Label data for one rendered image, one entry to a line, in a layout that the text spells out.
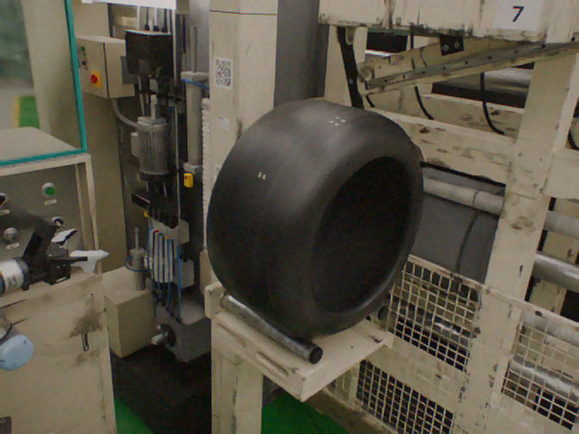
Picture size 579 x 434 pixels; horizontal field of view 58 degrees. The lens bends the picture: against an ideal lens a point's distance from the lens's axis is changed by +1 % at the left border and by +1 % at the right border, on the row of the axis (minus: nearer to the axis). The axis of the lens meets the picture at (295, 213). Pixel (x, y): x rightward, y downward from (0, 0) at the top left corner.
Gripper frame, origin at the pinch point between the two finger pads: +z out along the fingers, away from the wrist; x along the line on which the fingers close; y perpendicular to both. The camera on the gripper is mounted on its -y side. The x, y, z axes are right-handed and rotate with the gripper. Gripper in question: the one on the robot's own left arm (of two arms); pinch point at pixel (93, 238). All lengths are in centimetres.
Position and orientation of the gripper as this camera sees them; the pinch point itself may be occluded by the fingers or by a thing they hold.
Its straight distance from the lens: 150.8
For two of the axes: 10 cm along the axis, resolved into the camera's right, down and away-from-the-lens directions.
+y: -1.6, 8.8, 4.6
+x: 7.6, 4.0, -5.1
